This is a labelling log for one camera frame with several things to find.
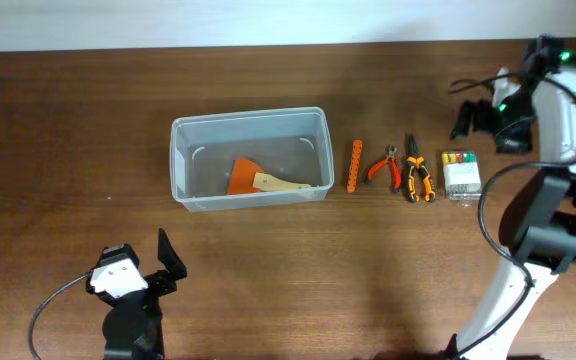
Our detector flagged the orange scraper wooden handle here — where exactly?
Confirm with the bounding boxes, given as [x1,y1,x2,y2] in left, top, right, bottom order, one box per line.
[227,157,311,195]

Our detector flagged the clear plastic storage container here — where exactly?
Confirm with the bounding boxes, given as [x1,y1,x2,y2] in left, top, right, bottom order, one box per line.
[170,107,335,212]

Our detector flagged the clear box of bits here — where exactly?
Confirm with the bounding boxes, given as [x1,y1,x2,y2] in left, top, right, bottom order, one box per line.
[442,151,482,201]

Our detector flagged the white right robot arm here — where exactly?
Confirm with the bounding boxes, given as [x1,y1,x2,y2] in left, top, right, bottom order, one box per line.
[441,35,576,359]

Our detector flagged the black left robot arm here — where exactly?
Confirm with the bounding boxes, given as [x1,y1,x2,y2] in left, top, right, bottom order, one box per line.
[86,229,187,360]

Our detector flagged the orange perforated bar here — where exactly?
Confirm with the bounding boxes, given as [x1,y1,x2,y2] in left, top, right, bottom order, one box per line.
[346,140,363,193]

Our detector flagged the red handled cutting pliers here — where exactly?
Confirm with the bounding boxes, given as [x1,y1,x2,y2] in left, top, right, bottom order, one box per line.
[364,145,402,193]

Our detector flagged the orange black long-nose pliers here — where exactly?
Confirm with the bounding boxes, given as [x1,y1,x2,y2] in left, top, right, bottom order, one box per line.
[404,133,436,203]

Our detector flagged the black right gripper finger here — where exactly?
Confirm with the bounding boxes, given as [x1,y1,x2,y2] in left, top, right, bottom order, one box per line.
[450,101,472,140]
[471,100,492,133]

